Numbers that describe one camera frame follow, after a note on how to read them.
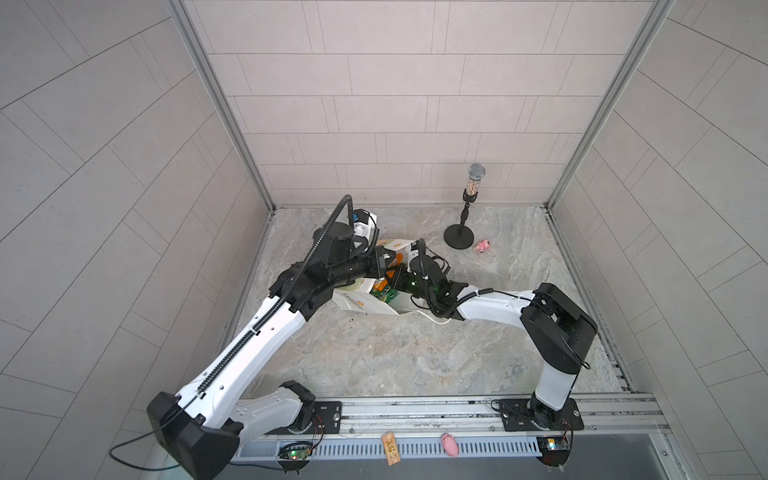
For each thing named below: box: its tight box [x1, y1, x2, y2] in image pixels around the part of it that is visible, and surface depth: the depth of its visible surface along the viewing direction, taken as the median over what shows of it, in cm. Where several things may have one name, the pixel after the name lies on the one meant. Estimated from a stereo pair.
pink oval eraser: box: [442, 433, 460, 457], surface depth 68 cm
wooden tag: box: [382, 432, 401, 466], surface depth 68 cm
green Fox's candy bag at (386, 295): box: [369, 284, 400, 304], surface depth 84 cm
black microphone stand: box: [444, 188, 479, 250], surface depth 107 cm
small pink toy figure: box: [472, 239, 491, 253], surface depth 104 cm
